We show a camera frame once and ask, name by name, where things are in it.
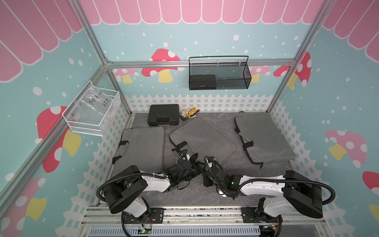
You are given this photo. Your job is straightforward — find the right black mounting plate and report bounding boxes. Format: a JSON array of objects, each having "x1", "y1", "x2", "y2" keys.
[{"x1": 241, "y1": 206, "x2": 283, "y2": 224}]

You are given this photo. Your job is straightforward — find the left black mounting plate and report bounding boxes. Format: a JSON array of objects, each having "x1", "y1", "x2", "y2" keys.
[{"x1": 122, "y1": 208, "x2": 164, "y2": 224}]

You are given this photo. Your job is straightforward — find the black box in basket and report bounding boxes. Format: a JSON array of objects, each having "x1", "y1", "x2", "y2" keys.
[{"x1": 189, "y1": 75, "x2": 217, "y2": 90}]

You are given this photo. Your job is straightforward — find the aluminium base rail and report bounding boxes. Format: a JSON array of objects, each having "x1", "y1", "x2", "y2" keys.
[{"x1": 82, "y1": 206, "x2": 326, "y2": 226}]

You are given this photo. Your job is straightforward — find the grey laptop bag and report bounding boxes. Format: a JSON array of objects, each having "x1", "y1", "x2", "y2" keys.
[
  {"x1": 234, "y1": 113, "x2": 296, "y2": 166},
  {"x1": 112, "y1": 127, "x2": 165, "y2": 176},
  {"x1": 169, "y1": 118, "x2": 236, "y2": 163}
]

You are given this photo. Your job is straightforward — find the clear plastic bag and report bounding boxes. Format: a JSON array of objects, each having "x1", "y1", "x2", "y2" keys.
[{"x1": 69, "y1": 86, "x2": 120, "y2": 126}]

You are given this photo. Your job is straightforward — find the black wire mesh basket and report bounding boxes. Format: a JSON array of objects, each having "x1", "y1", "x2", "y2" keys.
[{"x1": 188, "y1": 55, "x2": 252, "y2": 90}]

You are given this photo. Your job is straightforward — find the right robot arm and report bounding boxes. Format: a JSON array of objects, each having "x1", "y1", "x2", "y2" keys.
[{"x1": 203, "y1": 156, "x2": 336, "y2": 223}]

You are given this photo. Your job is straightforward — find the silver mouse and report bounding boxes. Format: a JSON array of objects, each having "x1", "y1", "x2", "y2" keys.
[{"x1": 218, "y1": 190, "x2": 227, "y2": 197}]

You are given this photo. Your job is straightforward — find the yellow black pliers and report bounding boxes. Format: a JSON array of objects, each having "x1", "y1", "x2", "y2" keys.
[{"x1": 180, "y1": 107, "x2": 199, "y2": 121}]

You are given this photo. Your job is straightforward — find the white wire basket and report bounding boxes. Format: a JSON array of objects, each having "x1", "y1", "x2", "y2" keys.
[{"x1": 62, "y1": 81, "x2": 121, "y2": 137}]

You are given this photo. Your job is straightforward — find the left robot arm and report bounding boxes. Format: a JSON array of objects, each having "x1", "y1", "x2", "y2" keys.
[{"x1": 96, "y1": 149, "x2": 205, "y2": 223}]

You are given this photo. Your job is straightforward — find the black plastic tool case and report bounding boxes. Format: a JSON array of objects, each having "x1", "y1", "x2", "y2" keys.
[{"x1": 147, "y1": 104, "x2": 180, "y2": 126}]

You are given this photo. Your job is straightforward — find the black mounting plate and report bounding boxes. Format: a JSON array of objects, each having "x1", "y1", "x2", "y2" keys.
[
  {"x1": 122, "y1": 208, "x2": 164, "y2": 224},
  {"x1": 241, "y1": 206, "x2": 283, "y2": 224}
]

